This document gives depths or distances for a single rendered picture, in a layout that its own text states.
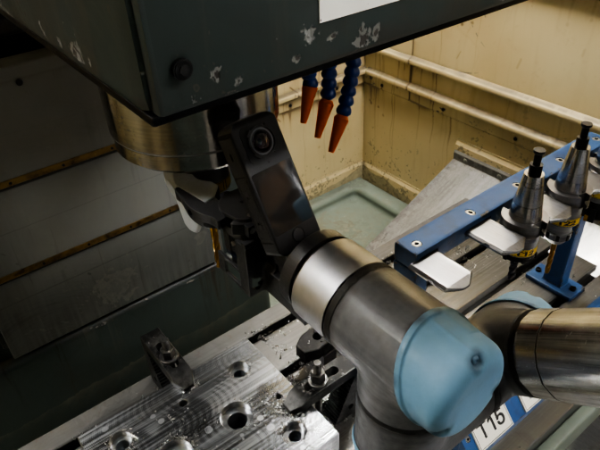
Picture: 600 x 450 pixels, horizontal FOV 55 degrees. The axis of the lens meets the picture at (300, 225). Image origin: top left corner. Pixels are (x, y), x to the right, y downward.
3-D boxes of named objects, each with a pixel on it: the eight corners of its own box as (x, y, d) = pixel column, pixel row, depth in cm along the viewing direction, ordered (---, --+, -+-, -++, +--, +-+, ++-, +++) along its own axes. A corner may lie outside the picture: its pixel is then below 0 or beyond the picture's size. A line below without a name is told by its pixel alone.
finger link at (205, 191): (151, 220, 60) (214, 254, 55) (140, 170, 56) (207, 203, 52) (174, 205, 62) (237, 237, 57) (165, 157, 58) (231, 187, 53)
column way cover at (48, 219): (232, 258, 127) (198, 19, 97) (10, 368, 105) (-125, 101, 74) (220, 247, 130) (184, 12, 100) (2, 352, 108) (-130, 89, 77)
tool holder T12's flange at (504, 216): (519, 212, 85) (522, 197, 84) (554, 231, 81) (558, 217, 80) (489, 227, 83) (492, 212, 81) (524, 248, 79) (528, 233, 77)
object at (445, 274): (479, 279, 73) (480, 275, 72) (452, 299, 70) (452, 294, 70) (437, 254, 77) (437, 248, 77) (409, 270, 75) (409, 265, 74)
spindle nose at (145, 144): (242, 87, 65) (230, -27, 58) (309, 145, 53) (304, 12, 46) (98, 121, 59) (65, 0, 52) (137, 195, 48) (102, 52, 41)
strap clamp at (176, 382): (207, 419, 94) (193, 356, 85) (188, 430, 92) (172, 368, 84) (169, 370, 103) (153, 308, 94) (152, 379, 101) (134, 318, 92)
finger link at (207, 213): (165, 207, 54) (233, 243, 49) (162, 194, 53) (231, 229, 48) (202, 185, 57) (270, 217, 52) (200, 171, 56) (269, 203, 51)
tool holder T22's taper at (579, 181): (570, 176, 88) (580, 136, 84) (593, 189, 85) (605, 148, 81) (546, 183, 87) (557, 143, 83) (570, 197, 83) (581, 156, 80)
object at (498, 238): (532, 245, 78) (533, 239, 77) (508, 261, 75) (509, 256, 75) (489, 221, 83) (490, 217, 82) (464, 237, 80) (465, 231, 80)
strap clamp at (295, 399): (360, 407, 95) (362, 345, 86) (296, 454, 88) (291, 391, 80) (346, 395, 97) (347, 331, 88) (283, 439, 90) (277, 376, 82)
